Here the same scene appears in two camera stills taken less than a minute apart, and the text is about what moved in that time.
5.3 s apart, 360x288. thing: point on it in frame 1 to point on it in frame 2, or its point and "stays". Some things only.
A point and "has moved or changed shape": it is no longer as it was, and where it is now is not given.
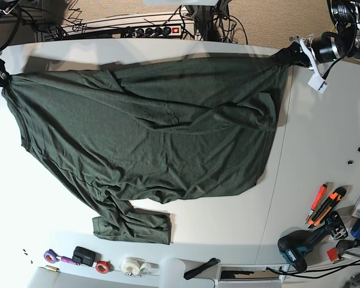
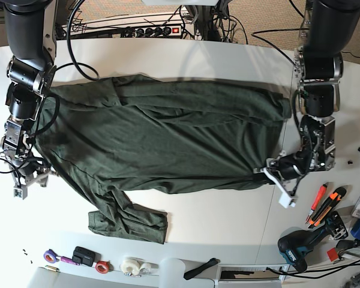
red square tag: [332, 254] stays
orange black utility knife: [329, 203] stays
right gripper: [324, 48] to [287, 169]
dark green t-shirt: [158, 131] has moved or changed shape
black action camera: [85, 257] stays
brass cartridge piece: [53, 268] stays
